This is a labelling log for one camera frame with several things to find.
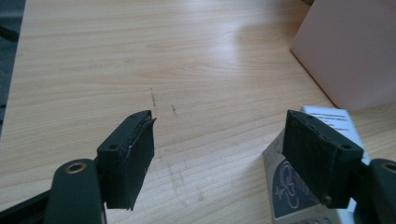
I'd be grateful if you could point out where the pink box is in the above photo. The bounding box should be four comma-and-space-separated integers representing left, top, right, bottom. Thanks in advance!
290, 0, 396, 112

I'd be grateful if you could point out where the white and blue printed box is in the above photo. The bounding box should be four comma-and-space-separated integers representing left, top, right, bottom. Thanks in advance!
262, 105, 372, 224

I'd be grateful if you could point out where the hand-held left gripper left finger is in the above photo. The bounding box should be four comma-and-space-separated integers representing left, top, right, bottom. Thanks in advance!
96, 109, 158, 212

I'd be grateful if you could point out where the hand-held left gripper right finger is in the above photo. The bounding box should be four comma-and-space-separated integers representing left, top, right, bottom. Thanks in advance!
281, 109, 365, 209

